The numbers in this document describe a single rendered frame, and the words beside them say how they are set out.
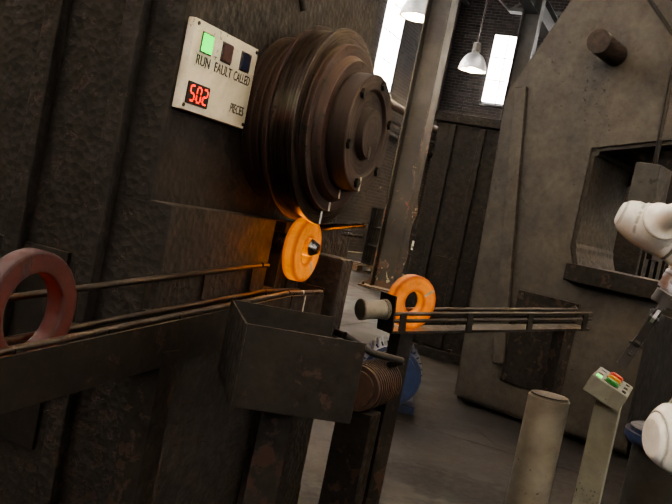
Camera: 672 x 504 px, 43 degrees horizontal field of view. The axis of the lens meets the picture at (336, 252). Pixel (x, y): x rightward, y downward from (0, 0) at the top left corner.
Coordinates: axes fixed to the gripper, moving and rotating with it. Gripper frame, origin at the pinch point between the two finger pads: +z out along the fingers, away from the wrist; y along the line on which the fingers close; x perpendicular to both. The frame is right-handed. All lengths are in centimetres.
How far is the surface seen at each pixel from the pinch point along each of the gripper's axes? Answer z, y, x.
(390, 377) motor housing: 37, 28, -47
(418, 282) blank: 13, 15, -58
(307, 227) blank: 9, 64, -76
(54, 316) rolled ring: 27, 145, -71
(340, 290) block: 23, 39, -69
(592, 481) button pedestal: 35.8, -1.9, 11.0
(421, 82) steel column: -59, -789, -395
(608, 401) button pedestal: 13.0, 4.9, 2.5
